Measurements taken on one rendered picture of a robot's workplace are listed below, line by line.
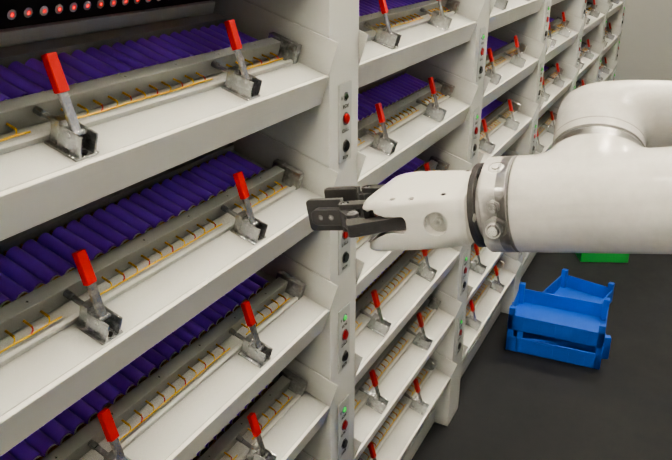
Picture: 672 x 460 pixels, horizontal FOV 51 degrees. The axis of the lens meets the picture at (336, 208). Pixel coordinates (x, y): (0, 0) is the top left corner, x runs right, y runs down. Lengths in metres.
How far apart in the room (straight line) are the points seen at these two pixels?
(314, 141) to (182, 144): 0.33
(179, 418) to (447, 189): 0.48
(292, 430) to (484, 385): 1.17
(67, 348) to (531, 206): 0.45
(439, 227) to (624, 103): 0.18
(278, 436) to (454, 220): 0.67
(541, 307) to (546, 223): 2.00
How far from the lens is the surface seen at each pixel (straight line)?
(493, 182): 0.59
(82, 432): 0.87
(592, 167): 0.58
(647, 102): 0.63
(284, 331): 1.08
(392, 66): 1.24
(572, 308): 2.57
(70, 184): 0.66
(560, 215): 0.58
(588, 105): 0.63
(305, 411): 1.23
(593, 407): 2.28
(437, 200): 0.60
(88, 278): 0.73
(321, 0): 1.00
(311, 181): 1.07
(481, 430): 2.11
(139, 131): 0.73
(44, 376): 0.71
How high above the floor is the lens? 1.32
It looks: 22 degrees down
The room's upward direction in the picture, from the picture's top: straight up
